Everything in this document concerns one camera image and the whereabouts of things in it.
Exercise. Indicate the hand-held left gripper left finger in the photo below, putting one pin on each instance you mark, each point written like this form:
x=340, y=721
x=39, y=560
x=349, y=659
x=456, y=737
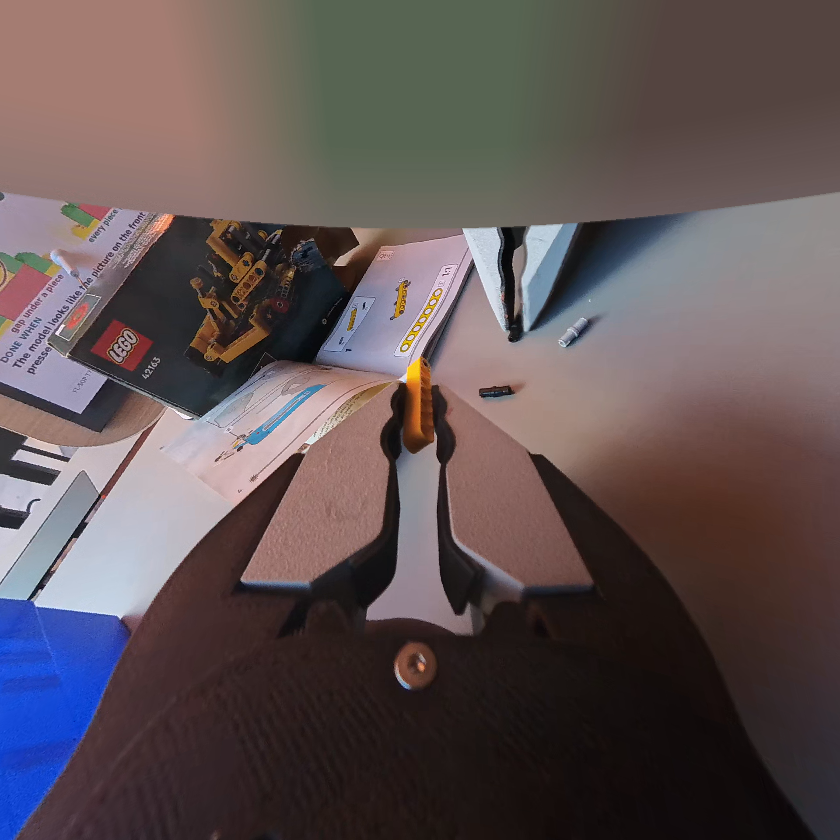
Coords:
x=315, y=512

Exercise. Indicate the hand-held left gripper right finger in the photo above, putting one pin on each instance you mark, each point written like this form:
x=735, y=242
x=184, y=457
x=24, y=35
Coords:
x=518, y=518

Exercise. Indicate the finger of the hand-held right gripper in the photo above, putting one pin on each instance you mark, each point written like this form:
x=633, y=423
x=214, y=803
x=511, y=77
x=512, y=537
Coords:
x=487, y=262
x=544, y=262

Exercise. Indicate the yellow lego beam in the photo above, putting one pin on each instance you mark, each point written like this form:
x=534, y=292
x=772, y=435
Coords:
x=418, y=407

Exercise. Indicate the grey lego pin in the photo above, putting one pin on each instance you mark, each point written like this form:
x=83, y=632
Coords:
x=572, y=332

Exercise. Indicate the lego instruction booklet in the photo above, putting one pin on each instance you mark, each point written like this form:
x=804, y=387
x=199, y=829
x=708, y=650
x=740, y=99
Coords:
x=407, y=295

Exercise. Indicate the black lego pin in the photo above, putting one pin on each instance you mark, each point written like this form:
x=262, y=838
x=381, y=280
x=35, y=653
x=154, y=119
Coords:
x=497, y=391

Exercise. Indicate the black lego box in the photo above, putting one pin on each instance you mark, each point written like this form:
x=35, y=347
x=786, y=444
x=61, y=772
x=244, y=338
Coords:
x=197, y=315

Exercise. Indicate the round wooden table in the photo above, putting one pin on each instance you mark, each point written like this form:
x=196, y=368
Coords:
x=79, y=436

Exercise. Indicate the grey flat panel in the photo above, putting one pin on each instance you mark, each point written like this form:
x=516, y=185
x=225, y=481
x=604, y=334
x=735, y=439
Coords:
x=52, y=531

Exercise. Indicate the printed instruction sheet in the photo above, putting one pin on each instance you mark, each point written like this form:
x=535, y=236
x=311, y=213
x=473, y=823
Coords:
x=39, y=341

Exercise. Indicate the blue box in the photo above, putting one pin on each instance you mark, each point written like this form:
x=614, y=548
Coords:
x=39, y=689

